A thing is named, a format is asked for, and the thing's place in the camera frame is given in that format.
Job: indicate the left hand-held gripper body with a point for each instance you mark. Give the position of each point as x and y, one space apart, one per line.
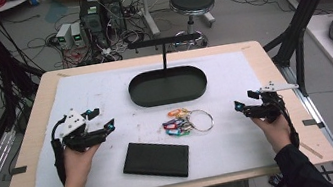
82 139

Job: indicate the person's right hand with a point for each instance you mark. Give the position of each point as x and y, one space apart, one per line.
275 133

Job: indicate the person's left hand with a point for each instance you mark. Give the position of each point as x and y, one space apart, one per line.
78 168

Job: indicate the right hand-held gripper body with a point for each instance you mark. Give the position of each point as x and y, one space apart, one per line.
268 107

